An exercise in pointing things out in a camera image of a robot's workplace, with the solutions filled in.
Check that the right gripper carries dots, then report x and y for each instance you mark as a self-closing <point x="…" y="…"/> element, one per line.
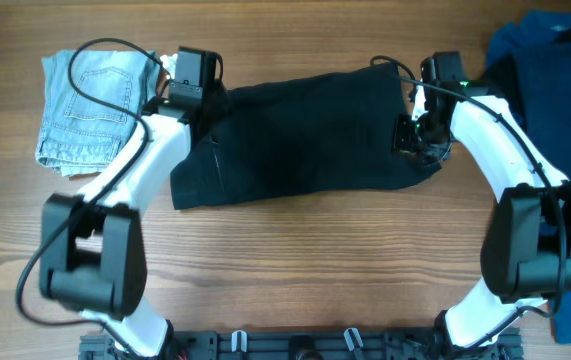
<point x="402" y="145"/>

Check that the black shorts garment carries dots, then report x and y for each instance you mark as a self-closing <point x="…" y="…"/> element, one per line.
<point x="329" y="132"/>

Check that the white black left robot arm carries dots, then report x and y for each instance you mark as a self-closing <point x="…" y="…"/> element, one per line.
<point x="94" y="263"/>

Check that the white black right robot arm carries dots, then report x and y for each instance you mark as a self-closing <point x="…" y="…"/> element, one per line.
<point x="525" y="258"/>

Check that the dark blue polo shirt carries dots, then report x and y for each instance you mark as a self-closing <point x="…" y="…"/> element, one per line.
<point x="544" y="73"/>

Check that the folded light blue jeans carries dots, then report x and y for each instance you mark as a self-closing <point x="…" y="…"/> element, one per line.
<point x="78" y="136"/>

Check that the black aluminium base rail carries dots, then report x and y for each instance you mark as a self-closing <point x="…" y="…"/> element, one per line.
<point x="393" y="344"/>

